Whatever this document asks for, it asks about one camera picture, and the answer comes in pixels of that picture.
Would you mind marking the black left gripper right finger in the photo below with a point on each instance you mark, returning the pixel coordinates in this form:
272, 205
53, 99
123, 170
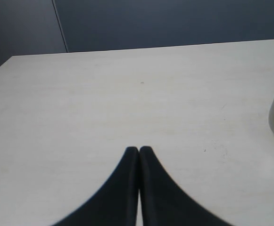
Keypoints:
163, 202

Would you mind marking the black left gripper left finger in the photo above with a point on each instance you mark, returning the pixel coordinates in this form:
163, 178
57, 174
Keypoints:
116, 202

